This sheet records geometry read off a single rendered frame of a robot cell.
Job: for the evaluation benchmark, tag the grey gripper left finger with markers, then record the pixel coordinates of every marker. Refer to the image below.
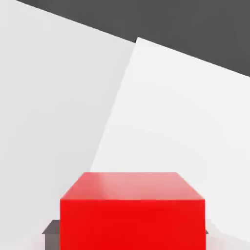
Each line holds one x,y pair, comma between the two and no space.
52,235

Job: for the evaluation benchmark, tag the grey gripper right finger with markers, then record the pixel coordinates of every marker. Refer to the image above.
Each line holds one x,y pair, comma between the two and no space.
209,239

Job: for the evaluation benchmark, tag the small red cube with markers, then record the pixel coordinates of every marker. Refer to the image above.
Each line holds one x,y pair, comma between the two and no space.
132,220

